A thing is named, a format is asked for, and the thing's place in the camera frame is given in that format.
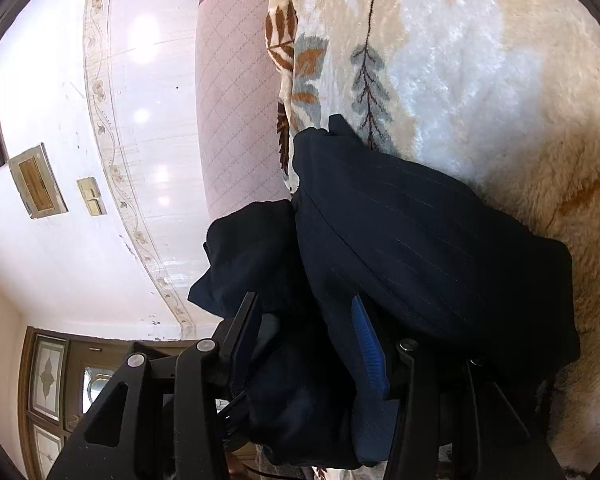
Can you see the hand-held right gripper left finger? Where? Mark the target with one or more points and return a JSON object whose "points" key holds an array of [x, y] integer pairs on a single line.
{"points": [[242, 340]]}

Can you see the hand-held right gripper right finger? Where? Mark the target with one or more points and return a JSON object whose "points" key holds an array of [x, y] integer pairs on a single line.
{"points": [[370, 355]]}

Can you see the navy pinstriped jacket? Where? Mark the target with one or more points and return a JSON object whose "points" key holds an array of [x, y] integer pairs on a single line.
{"points": [[405, 240]]}

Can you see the black garment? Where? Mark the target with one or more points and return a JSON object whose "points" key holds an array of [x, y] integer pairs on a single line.
{"points": [[250, 250]]}

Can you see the wooden glass-panel door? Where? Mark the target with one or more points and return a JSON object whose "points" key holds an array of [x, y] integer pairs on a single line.
{"points": [[45, 375]]}

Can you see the leaf print plush blanket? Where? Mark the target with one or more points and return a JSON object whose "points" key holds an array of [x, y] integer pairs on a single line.
{"points": [[455, 60]]}

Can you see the beige wall switch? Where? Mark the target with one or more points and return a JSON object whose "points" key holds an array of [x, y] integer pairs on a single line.
{"points": [[92, 196]]}

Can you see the wooden framed wall box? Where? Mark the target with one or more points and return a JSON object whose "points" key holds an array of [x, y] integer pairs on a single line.
{"points": [[36, 182]]}

